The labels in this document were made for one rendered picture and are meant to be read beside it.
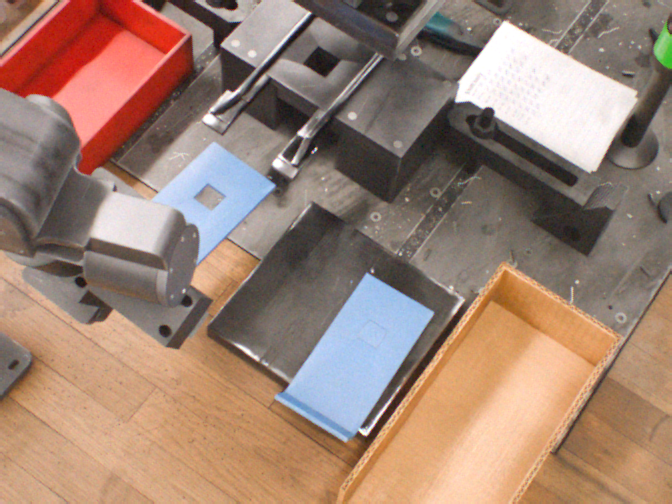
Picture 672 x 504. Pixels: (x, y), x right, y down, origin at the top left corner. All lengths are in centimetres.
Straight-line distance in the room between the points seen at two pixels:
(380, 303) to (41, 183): 43
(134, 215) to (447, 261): 44
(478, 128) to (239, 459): 36
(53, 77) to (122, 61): 7
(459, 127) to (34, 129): 49
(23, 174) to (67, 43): 52
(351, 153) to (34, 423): 37
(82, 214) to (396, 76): 44
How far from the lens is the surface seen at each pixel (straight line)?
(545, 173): 114
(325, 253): 113
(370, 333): 110
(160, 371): 111
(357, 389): 108
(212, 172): 109
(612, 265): 120
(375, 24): 100
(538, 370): 113
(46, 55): 126
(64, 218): 81
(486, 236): 119
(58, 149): 79
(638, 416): 115
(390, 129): 113
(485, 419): 110
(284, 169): 110
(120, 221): 80
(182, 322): 86
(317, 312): 111
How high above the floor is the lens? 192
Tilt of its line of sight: 62 degrees down
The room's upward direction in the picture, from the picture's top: 9 degrees clockwise
